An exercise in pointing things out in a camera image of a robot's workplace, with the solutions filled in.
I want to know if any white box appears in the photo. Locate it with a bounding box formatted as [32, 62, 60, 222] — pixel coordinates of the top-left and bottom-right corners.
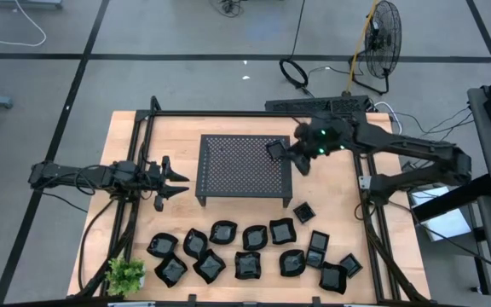
[407, 185, 473, 243]

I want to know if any black wavy square plate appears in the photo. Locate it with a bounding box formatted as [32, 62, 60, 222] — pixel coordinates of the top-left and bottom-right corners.
[192, 248, 228, 286]
[269, 217, 297, 246]
[318, 261, 349, 296]
[153, 252, 189, 289]
[234, 250, 263, 281]

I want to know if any small green potted plant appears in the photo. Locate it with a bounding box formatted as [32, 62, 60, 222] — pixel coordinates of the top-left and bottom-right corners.
[105, 257, 147, 298]

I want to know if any black desk support beam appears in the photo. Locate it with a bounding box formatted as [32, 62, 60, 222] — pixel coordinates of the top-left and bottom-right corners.
[411, 173, 491, 223]

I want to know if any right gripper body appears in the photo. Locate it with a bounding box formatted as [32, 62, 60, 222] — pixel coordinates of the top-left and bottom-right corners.
[292, 113, 332, 162]

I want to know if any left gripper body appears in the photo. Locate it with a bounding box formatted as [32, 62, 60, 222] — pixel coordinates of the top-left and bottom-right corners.
[142, 155, 172, 213]

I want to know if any white floor cable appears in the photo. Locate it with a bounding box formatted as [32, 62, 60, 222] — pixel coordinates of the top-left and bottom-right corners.
[0, 0, 48, 48]

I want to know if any black perforated metal riser shelf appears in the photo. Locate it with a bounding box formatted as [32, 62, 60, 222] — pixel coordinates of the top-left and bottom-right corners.
[194, 134, 294, 209]

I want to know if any black cable bundle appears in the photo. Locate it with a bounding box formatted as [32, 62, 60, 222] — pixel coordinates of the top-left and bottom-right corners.
[209, 0, 246, 19]

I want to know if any black coiled floor cable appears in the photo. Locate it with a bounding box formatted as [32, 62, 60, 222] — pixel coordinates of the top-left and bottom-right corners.
[278, 0, 315, 98]

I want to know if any black perforated metal box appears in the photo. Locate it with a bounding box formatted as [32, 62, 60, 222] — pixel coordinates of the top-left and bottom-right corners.
[264, 95, 373, 115]

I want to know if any yellow cable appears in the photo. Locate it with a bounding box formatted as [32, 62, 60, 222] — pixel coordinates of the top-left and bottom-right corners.
[346, 0, 378, 94]

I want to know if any black floor fan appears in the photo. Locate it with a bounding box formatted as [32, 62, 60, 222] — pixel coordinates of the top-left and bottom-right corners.
[348, 0, 403, 96]

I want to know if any short white cable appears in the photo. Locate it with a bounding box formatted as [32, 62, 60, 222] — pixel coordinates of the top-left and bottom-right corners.
[373, 101, 403, 141]

